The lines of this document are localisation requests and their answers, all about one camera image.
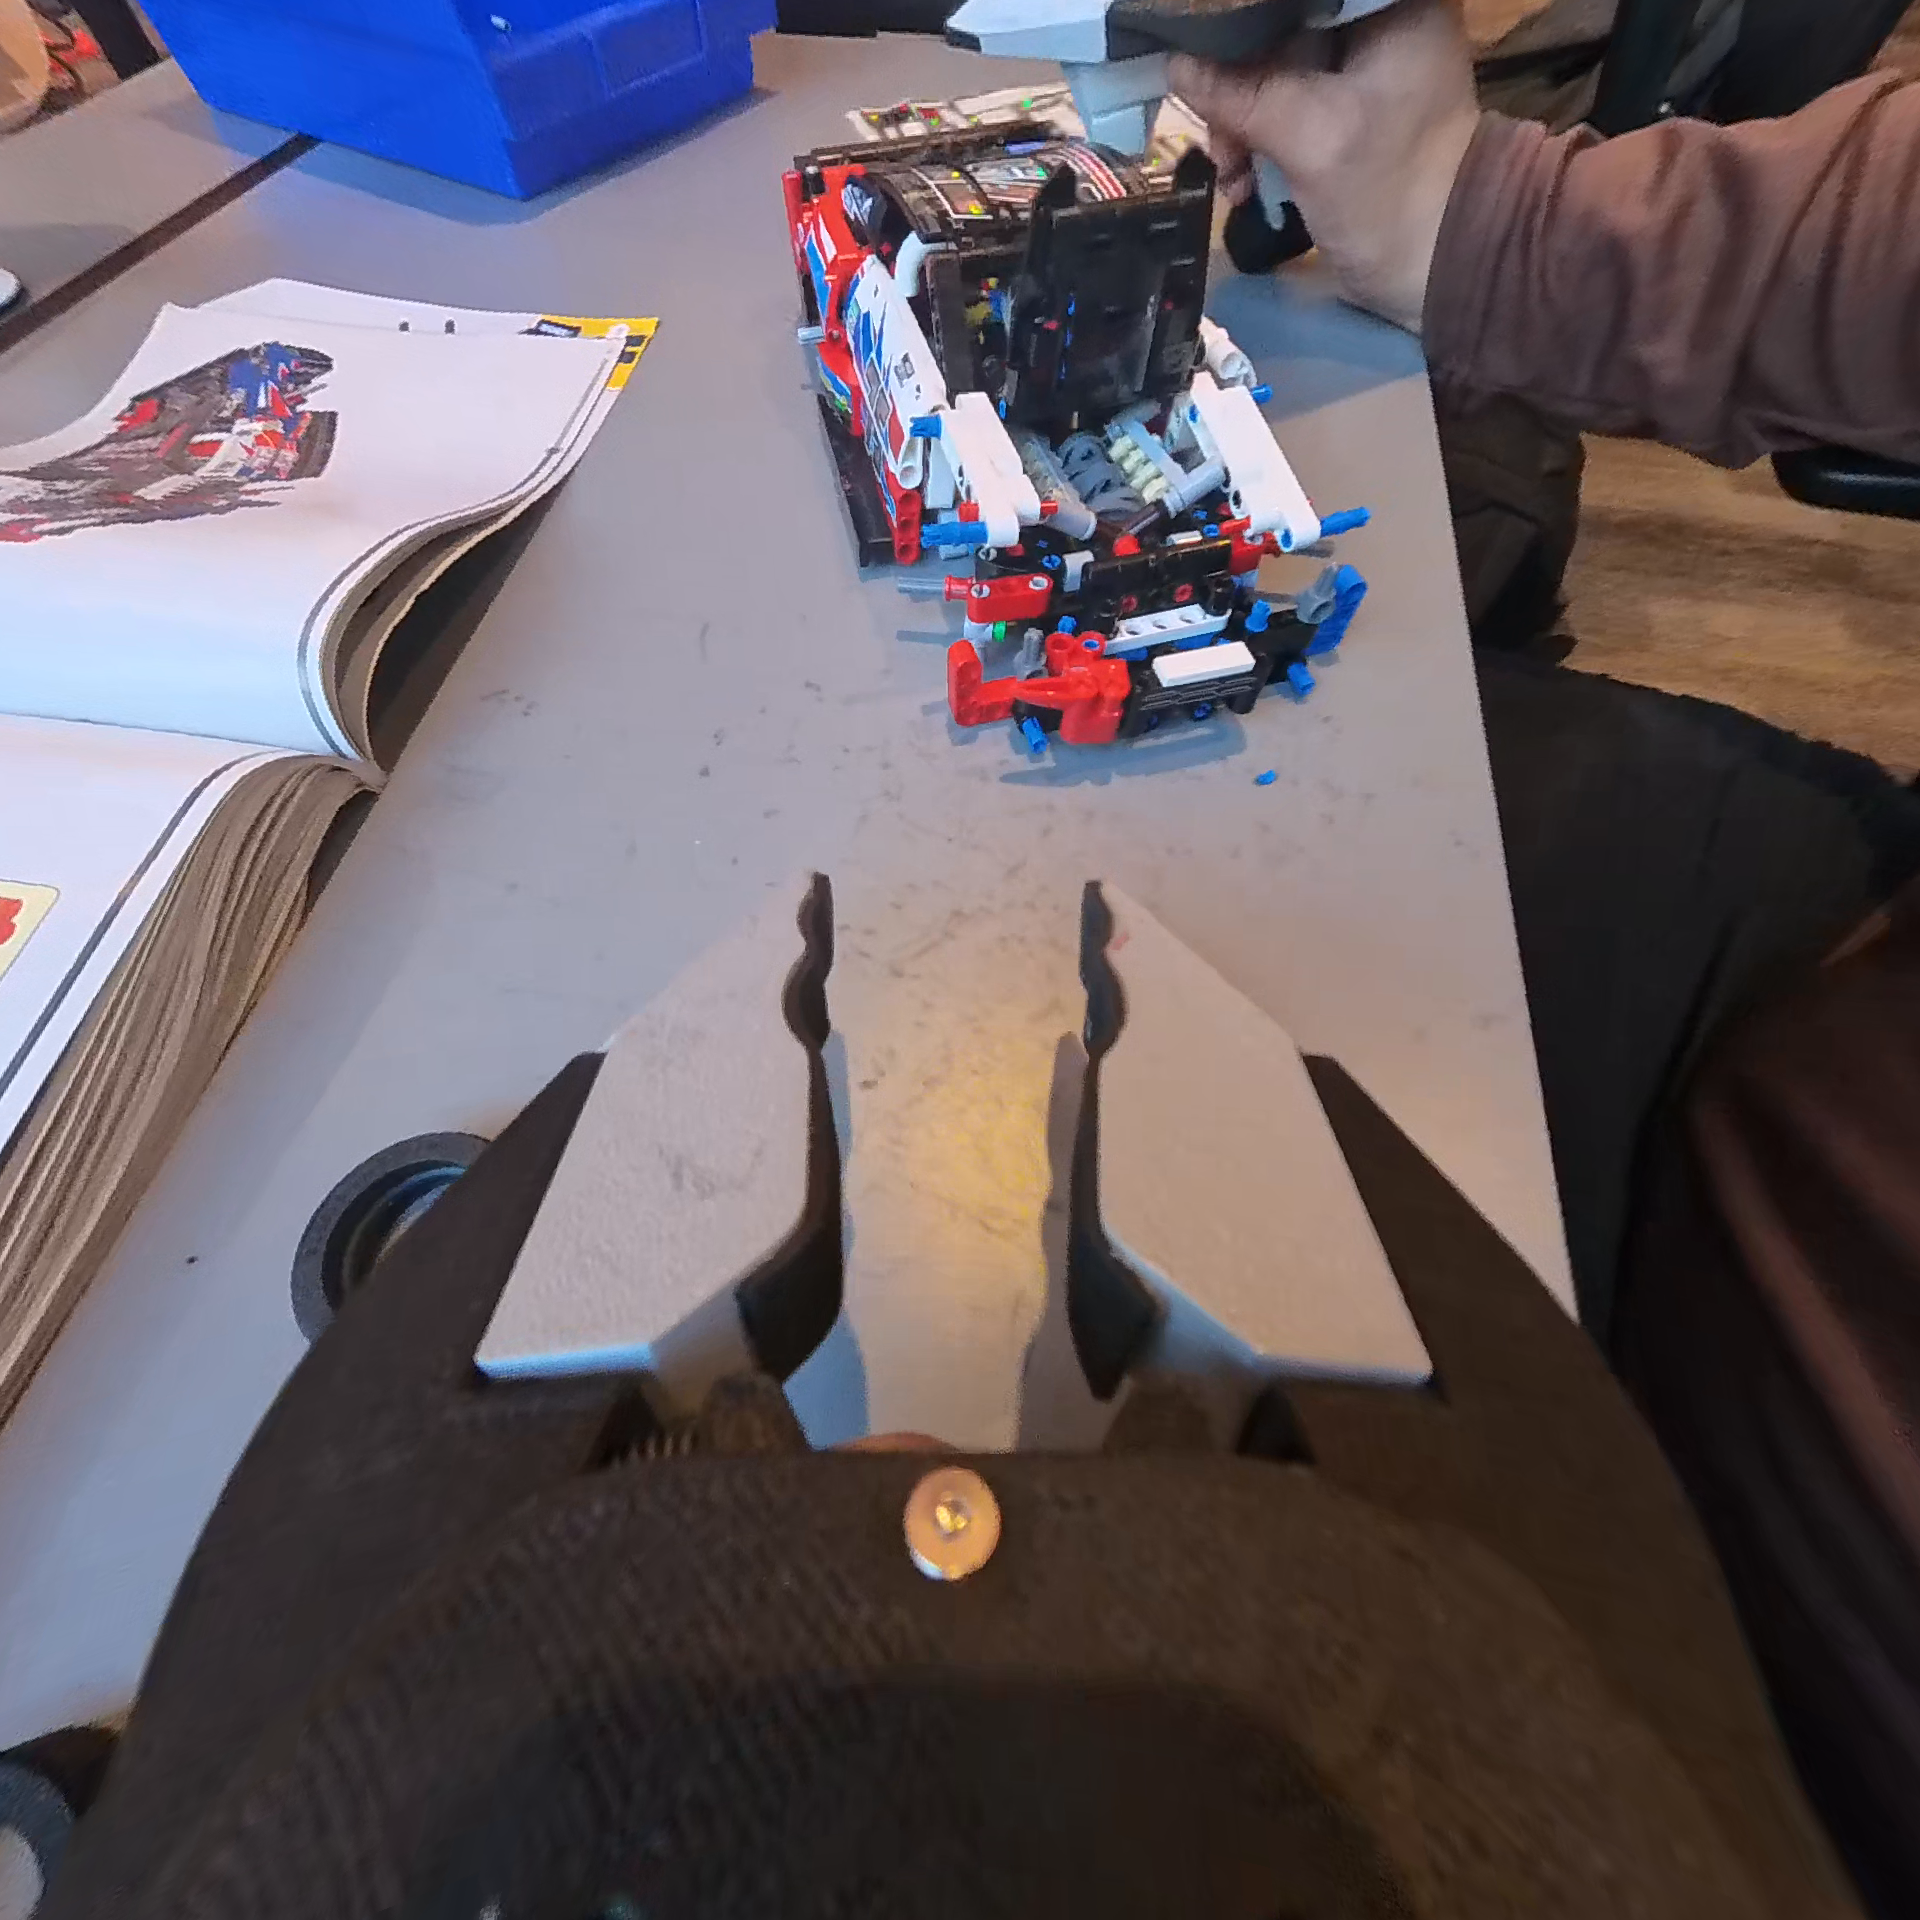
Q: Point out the black rubber toy tire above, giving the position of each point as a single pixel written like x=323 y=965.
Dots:
x=83 y=1762
x=323 y=1260

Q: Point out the sticker sheet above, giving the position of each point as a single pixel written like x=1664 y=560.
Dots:
x=931 y=118

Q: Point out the thick building instruction booklet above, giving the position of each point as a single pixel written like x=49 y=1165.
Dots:
x=225 y=525

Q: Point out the person's dark trousers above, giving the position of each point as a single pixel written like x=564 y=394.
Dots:
x=1650 y=902

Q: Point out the person's right forearm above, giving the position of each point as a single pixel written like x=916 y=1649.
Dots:
x=1650 y=270

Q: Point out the blue plastic bin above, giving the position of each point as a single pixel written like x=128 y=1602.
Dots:
x=450 y=77

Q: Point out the toy brick car model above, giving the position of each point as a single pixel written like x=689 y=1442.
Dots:
x=1049 y=376

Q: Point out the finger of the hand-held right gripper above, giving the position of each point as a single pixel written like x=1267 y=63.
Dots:
x=1035 y=28

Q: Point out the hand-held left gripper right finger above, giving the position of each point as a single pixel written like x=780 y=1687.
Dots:
x=1243 y=1200

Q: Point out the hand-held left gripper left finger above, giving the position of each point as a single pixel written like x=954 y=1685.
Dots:
x=660 y=1185

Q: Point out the grey desk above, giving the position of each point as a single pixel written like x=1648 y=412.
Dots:
x=674 y=674

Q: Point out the person's right hand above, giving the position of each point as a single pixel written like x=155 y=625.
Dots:
x=1364 y=150

